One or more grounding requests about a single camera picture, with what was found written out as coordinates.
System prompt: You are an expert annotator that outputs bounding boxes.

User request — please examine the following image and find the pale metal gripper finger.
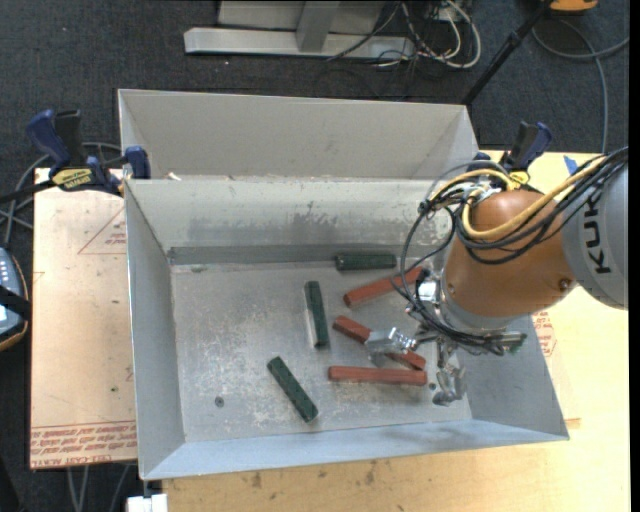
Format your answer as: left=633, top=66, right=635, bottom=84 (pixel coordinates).
left=430, top=361, right=468, bottom=407
left=365, top=326, right=419, bottom=360

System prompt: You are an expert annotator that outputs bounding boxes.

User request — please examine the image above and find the red-brown flat block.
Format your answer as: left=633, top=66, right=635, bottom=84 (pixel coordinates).
left=327, top=365, right=429, bottom=387
left=332, top=315, right=428, bottom=372
left=342, top=266, right=426, bottom=309

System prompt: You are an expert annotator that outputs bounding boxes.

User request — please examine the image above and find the dark green flat block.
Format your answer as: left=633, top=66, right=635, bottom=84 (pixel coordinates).
left=266, top=355, right=320, bottom=424
left=303, top=280, right=331, bottom=350
left=333, top=252, right=399, bottom=273

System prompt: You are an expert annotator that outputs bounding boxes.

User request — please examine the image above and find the grey metal bin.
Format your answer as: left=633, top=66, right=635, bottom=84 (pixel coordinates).
left=117, top=88, right=570, bottom=481

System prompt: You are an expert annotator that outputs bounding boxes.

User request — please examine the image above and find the brown cardboard board, red print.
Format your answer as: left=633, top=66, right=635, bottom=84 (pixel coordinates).
left=28, top=167, right=582, bottom=471

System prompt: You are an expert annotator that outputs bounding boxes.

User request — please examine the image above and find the black cylinder on white bracket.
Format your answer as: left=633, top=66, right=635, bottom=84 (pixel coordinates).
left=415, top=267, right=442, bottom=303

